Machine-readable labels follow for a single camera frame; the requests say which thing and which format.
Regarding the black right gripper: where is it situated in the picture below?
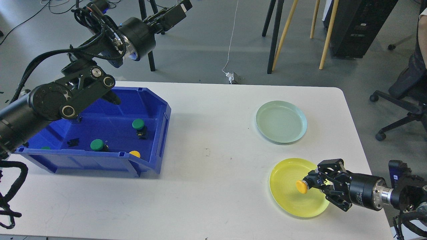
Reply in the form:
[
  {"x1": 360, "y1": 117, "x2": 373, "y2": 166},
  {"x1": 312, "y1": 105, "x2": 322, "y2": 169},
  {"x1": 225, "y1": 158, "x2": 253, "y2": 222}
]
[{"x1": 306, "y1": 159, "x2": 384, "y2": 211}]

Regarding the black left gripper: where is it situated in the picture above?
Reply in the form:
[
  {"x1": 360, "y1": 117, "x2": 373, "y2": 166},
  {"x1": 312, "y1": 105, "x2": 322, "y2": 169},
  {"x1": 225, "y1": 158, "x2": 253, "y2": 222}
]
[{"x1": 118, "y1": 0, "x2": 193, "y2": 61}]

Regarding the yellow push button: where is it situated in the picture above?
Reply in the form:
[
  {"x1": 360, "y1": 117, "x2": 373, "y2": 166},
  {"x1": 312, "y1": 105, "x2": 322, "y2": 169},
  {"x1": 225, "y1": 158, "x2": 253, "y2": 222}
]
[{"x1": 295, "y1": 180, "x2": 311, "y2": 194}]

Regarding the green push button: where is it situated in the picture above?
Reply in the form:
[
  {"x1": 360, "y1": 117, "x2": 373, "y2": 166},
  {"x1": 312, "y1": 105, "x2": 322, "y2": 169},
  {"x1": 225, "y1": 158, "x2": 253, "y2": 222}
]
[
  {"x1": 90, "y1": 139, "x2": 109, "y2": 152},
  {"x1": 132, "y1": 118, "x2": 148, "y2": 139}
]

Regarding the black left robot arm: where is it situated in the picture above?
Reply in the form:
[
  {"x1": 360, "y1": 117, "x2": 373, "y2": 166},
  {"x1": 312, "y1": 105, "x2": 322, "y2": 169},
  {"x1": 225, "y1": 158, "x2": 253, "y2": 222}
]
[{"x1": 1, "y1": 0, "x2": 192, "y2": 160}]

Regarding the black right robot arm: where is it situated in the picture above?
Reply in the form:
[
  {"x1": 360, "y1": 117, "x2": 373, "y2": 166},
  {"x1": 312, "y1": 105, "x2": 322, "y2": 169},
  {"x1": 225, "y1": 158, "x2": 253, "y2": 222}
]
[{"x1": 296, "y1": 159, "x2": 427, "y2": 240}]

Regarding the yellow plate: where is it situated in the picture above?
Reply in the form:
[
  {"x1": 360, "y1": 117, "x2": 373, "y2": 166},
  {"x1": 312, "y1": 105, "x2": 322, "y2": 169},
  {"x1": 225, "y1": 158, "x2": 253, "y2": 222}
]
[{"x1": 269, "y1": 158, "x2": 330, "y2": 218}]

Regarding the light green plate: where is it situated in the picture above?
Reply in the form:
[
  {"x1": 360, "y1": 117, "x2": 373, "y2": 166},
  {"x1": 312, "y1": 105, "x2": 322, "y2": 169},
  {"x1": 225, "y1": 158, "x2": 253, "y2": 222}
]
[{"x1": 255, "y1": 100, "x2": 308, "y2": 144}]

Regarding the yellow push button front edge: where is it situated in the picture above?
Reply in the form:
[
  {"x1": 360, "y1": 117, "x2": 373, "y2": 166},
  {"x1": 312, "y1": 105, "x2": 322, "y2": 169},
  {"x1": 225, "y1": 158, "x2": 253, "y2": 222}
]
[{"x1": 129, "y1": 150, "x2": 141, "y2": 158}]

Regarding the green push button front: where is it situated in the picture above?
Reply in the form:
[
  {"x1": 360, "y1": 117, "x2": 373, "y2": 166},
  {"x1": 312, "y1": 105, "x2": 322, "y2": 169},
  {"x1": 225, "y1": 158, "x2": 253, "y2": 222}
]
[{"x1": 90, "y1": 139, "x2": 109, "y2": 152}]

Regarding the black tripod legs left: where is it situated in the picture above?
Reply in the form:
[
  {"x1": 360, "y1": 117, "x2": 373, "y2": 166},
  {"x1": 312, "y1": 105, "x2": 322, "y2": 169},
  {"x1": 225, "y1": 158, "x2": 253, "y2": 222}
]
[{"x1": 138, "y1": 0, "x2": 159, "y2": 72}]

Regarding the white power adapter on floor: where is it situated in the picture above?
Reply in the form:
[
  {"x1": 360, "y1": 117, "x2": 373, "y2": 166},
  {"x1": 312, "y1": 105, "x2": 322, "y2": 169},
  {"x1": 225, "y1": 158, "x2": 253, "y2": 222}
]
[{"x1": 225, "y1": 72, "x2": 245, "y2": 85}]

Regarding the black stand legs center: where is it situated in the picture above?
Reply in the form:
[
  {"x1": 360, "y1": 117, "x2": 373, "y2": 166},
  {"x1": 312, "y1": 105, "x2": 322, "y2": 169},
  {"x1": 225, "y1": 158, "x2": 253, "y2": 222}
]
[{"x1": 261, "y1": 0, "x2": 284, "y2": 74}]

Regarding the wooden easel leg left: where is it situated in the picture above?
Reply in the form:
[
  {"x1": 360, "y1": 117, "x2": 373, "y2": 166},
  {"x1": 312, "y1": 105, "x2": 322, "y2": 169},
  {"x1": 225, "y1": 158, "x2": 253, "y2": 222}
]
[{"x1": 272, "y1": 0, "x2": 298, "y2": 71}]

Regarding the wooden easel leg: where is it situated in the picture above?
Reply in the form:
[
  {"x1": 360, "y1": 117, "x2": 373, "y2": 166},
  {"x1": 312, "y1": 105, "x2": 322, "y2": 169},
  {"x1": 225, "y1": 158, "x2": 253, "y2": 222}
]
[
  {"x1": 272, "y1": 0, "x2": 298, "y2": 71},
  {"x1": 310, "y1": 0, "x2": 320, "y2": 39},
  {"x1": 319, "y1": 0, "x2": 339, "y2": 70}
]

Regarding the blue plastic storage bin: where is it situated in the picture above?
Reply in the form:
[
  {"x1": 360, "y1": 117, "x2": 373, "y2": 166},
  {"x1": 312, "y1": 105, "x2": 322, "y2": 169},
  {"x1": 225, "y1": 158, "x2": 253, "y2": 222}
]
[{"x1": 15, "y1": 87, "x2": 171, "y2": 177}]

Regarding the black office chair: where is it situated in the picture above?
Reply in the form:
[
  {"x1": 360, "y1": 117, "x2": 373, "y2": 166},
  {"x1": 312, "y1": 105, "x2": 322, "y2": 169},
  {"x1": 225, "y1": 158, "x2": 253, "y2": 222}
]
[{"x1": 369, "y1": 37, "x2": 427, "y2": 141}]

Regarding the wooden easel leg middle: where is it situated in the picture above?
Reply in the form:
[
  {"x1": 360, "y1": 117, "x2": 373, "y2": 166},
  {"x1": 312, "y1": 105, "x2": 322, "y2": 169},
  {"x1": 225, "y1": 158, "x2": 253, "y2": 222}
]
[{"x1": 310, "y1": 0, "x2": 320, "y2": 39}]

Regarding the wooden easel leg right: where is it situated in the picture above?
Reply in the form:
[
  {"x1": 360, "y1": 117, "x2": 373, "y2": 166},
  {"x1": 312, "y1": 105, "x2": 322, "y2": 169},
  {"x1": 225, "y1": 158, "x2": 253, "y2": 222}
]
[{"x1": 319, "y1": 0, "x2": 339, "y2": 70}]

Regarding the black computer tower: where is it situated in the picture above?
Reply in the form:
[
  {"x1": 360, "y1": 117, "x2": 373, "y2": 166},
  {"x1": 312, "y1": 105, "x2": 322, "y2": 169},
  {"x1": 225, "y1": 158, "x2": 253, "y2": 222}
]
[{"x1": 329, "y1": 0, "x2": 397, "y2": 59}]

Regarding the white cable on floor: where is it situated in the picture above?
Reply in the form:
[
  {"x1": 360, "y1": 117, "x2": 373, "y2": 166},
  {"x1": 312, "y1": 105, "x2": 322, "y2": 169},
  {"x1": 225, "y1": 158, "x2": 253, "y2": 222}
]
[{"x1": 222, "y1": 0, "x2": 240, "y2": 74}]

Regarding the small black switch block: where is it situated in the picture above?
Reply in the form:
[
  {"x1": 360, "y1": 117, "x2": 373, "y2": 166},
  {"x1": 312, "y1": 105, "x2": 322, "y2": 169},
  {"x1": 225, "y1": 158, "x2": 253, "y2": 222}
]
[{"x1": 67, "y1": 138, "x2": 80, "y2": 147}]

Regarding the black cable loom bottom left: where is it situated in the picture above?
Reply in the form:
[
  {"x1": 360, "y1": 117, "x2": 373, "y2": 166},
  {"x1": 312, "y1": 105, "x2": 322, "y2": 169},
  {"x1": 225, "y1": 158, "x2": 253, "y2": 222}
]
[{"x1": 0, "y1": 160, "x2": 29, "y2": 229}]

